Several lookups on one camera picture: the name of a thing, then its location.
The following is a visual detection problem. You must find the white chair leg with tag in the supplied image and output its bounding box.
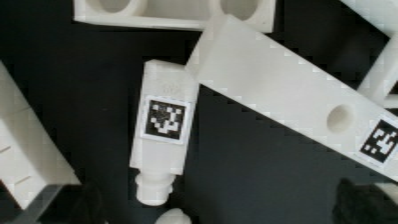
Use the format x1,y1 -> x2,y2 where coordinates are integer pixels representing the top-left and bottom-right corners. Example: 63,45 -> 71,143
130,60 -> 199,206

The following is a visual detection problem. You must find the white L-shaped fence rail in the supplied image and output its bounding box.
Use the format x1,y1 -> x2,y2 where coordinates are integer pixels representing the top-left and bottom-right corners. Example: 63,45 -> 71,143
0,62 -> 80,209

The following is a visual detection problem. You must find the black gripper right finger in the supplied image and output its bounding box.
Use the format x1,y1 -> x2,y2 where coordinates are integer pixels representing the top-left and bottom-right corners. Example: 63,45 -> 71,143
333,179 -> 398,224

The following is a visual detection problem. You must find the white chair back frame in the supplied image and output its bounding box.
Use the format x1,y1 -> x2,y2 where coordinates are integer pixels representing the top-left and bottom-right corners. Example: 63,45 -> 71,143
187,15 -> 398,181

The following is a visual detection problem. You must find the white chair seat block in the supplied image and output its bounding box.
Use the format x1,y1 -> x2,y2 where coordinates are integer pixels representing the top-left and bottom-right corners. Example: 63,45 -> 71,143
73,0 -> 278,33

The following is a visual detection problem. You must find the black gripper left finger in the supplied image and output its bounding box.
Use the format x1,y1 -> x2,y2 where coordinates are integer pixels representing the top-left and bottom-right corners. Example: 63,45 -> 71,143
11,183 -> 107,224

